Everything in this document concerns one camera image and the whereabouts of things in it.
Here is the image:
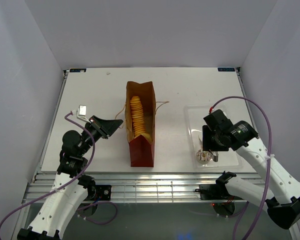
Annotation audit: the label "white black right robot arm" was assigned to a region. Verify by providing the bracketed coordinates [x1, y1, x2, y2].
[202, 109, 300, 230]

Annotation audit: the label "aluminium frame rail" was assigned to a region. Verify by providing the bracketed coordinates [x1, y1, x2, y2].
[22, 172, 291, 205]

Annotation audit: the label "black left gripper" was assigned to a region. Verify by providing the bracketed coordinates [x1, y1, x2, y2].
[78, 115, 124, 156]

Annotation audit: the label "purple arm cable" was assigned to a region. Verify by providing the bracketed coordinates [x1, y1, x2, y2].
[208, 96, 275, 240]
[0, 111, 118, 240]

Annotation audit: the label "metal serving tongs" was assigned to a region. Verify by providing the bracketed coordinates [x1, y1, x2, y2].
[198, 137, 219, 162]

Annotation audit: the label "long ridged orange bread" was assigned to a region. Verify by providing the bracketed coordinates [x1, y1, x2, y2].
[129, 96, 152, 142]

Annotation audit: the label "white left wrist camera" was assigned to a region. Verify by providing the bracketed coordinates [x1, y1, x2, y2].
[70, 105, 91, 124]

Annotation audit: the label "clear plastic tray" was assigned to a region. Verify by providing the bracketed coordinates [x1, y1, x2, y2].
[184, 105, 243, 172]

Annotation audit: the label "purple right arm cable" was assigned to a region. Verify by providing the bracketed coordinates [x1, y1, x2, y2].
[208, 96, 275, 240]

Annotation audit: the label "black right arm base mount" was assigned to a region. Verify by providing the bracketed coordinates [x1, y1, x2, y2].
[194, 171, 241, 200]

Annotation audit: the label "red brown paper bag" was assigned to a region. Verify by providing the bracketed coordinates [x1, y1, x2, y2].
[122, 81, 159, 168]

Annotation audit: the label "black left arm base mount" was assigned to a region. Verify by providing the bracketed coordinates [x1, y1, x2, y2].
[87, 185, 112, 201]

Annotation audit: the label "white chocolate drizzled donut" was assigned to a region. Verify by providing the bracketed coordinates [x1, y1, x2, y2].
[196, 149, 213, 165]

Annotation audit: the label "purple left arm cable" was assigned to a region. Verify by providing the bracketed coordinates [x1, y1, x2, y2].
[0, 111, 118, 240]

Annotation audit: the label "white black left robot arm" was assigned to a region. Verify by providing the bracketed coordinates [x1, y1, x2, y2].
[17, 115, 123, 240]

